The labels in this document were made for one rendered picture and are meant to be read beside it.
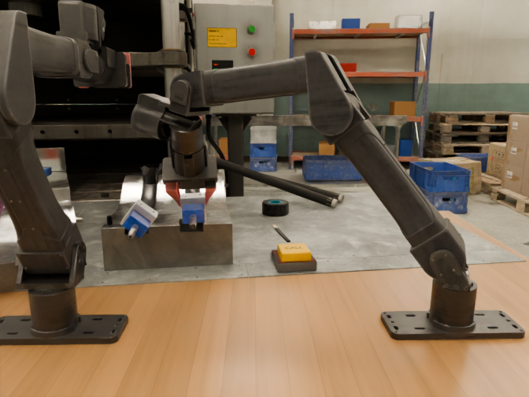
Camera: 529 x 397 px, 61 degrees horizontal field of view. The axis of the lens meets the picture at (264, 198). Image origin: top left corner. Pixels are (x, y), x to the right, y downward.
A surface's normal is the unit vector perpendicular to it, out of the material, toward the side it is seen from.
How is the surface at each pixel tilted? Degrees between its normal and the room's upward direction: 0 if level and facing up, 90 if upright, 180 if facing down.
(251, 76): 87
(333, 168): 93
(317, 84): 90
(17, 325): 0
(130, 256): 90
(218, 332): 0
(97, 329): 0
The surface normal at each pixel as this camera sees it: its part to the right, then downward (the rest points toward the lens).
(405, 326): 0.00, -0.97
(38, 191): 1.00, 0.03
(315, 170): -0.03, 0.25
